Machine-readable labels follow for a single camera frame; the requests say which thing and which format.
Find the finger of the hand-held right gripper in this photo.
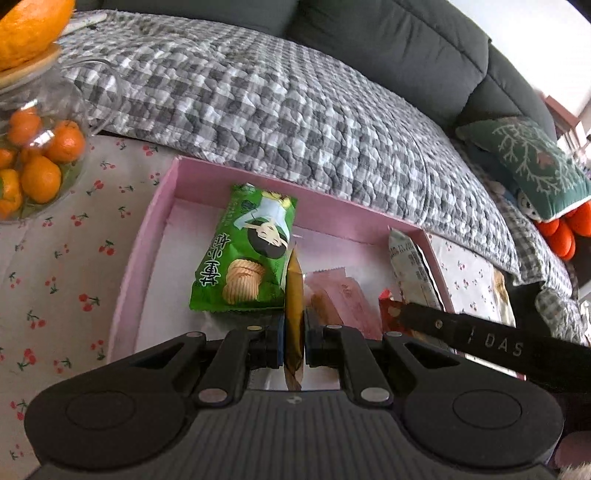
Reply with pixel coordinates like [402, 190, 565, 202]
[399, 302, 462, 354]

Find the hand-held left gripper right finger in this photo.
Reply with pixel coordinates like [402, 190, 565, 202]
[304, 310, 458, 407]

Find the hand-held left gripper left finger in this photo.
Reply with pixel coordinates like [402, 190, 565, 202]
[129, 316, 288, 407]

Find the yellow snack packet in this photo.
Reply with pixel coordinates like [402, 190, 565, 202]
[283, 247, 308, 391]

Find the red snack packet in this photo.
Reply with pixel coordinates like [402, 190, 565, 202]
[378, 288, 416, 335]

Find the pink wafer packet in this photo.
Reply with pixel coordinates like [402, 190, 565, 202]
[302, 268, 384, 342]

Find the long white snack packet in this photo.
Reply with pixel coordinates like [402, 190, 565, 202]
[387, 227, 444, 310]

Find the green chip packet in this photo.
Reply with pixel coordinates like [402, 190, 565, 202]
[189, 182, 298, 312]

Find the pink cardboard box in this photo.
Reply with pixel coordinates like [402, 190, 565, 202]
[106, 154, 455, 393]

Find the floral cloth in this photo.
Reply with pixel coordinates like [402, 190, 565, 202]
[489, 268, 518, 328]

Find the orange plush toy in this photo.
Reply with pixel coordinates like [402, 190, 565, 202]
[536, 198, 591, 261]

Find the plush toy with face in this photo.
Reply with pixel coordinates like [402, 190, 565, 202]
[512, 189, 543, 222]

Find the green patterned cushion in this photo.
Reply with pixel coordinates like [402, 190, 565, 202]
[455, 115, 591, 222]

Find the grey checked blanket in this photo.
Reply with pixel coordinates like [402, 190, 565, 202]
[55, 9, 591, 344]

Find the dark grey sofa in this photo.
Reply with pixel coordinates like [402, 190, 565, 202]
[102, 0, 557, 139]

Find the pile of small mandarins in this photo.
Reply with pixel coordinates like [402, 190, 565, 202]
[0, 106, 88, 220]

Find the glass jar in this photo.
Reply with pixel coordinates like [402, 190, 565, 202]
[0, 58, 121, 222]

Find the wooden jar lid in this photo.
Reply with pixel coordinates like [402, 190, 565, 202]
[0, 44, 63, 88]

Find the large orange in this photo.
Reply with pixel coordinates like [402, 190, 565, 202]
[0, 0, 77, 72]

